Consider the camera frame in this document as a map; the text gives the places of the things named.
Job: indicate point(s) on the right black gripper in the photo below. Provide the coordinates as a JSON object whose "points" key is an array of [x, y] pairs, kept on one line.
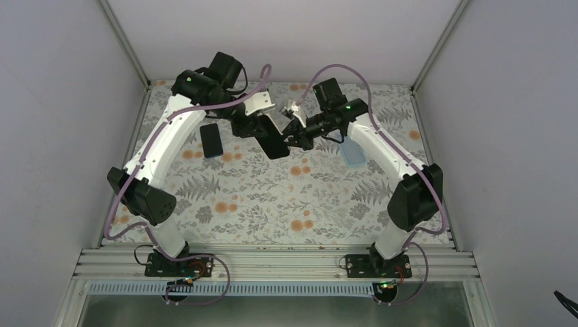
{"points": [[294, 128]]}

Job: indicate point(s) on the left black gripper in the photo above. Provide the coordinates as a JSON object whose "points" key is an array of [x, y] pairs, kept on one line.
{"points": [[247, 130]]}

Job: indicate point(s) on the black phone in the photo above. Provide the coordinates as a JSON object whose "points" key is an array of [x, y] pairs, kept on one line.
{"points": [[273, 146]]}

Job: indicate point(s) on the light blue cased phone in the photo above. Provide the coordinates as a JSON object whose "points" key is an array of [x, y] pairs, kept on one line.
{"points": [[211, 141]]}

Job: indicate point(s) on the light blue phone case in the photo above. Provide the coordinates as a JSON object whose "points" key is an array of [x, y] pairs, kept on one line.
{"points": [[352, 153]]}

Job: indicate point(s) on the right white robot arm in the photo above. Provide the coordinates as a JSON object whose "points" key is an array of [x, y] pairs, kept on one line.
{"points": [[417, 194]]}

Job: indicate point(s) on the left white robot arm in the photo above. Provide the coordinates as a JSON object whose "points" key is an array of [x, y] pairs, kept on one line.
{"points": [[140, 200]]}

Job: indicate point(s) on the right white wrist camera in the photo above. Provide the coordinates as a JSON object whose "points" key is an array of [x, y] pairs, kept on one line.
{"points": [[291, 110]]}

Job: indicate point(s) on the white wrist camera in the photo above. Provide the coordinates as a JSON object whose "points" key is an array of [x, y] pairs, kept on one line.
{"points": [[291, 110], [258, 102]]}

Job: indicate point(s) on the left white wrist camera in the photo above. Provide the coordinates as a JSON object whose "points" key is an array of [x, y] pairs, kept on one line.
{"points": [[258, 102]]}

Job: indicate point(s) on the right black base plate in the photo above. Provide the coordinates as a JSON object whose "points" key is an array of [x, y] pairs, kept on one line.
{"points": [[360, 266]]}

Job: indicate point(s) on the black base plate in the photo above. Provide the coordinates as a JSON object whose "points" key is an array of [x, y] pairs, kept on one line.
{"points": [[159, 266], [360, 266]]}

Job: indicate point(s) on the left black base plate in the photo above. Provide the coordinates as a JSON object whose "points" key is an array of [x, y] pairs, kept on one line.
{"points": [[159, 266]]}

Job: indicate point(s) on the white slotted cable duct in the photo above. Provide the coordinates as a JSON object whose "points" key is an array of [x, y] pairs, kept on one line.
{"points": [[236, 288]]}

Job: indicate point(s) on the aluminium rail frame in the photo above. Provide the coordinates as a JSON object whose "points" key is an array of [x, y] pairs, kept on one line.
{"points": [[278, 263]]}

